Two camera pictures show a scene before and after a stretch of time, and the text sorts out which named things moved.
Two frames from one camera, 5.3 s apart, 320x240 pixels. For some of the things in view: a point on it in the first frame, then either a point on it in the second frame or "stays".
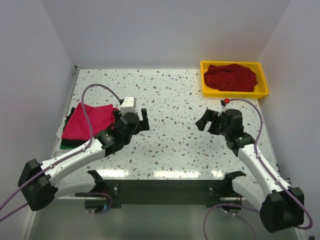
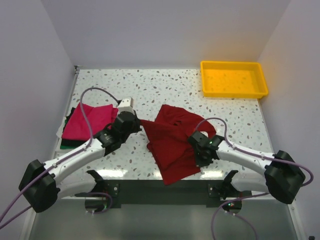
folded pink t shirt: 101,119 stays
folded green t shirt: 64,146 stays
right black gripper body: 225,131 → 201,160
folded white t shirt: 59,132 stays
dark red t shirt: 230,77 → 173,152
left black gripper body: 137,129 stays
